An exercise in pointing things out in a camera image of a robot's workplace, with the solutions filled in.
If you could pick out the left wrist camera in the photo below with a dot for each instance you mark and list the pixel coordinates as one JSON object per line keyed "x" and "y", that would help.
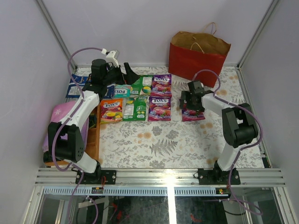
{"x": 111, "y": 56}

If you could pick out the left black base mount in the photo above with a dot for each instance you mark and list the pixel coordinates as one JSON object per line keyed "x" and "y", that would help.
{"x": 105, "y": 177}

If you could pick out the white slotted cable duct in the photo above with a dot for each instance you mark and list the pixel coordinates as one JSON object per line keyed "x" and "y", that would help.
{"x": 134, "y": 191}

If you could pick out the small purple candy pack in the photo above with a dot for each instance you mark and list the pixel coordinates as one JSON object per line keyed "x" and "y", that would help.
{"x": 161, "y": 86}

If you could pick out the green snack bag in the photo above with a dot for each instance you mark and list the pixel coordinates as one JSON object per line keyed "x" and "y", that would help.
{"x": 135, "y": 109}
{"x": 142, "y": 86}

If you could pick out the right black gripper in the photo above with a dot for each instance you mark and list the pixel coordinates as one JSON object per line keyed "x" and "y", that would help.
{"x": 185, "y": 95}

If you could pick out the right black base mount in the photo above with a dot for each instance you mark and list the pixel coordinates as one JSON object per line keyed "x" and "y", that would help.
{"x": 217, "y": 177}

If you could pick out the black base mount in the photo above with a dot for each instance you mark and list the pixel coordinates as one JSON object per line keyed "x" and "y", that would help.
{"x": 105, "y": 177}
{"x": 217, "y": 177}

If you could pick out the aluminium front rail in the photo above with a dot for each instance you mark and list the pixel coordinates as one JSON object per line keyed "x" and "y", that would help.
{"x": 182, "y": 177}

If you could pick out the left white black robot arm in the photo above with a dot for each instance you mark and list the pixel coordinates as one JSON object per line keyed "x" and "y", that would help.
{"x": 65, "y": 140}

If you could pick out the green Fox's candy bag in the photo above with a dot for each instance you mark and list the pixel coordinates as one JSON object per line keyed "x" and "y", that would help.
{"x": 122, "y": 91}

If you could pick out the wooden organizer tray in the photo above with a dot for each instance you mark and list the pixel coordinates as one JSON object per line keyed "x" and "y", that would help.
{"x": 91, "y": 137}

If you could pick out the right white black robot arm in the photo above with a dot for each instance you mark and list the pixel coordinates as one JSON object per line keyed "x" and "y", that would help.
{"x": 239, "y": 129}

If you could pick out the purple Fox's berries bag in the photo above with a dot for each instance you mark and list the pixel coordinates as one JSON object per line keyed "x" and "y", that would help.
{"x": 159, "y": 109}

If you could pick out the dark patterned cloth in tray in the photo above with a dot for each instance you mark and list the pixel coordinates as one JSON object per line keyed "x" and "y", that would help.
{"x": 92, "y": 121}

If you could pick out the blue chips bag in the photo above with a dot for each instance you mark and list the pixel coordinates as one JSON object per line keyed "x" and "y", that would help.
{"x": 85, "y": 83}

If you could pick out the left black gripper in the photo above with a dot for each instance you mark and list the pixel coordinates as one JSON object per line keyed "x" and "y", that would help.
{"x": 119, "y": 73}

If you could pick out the orange candy bag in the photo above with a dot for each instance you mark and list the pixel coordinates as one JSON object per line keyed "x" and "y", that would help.
{"x": 111, "y": 111}

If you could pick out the red paper bag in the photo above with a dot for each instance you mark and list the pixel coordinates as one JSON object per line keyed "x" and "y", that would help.
{"x": 197, "y": 56}

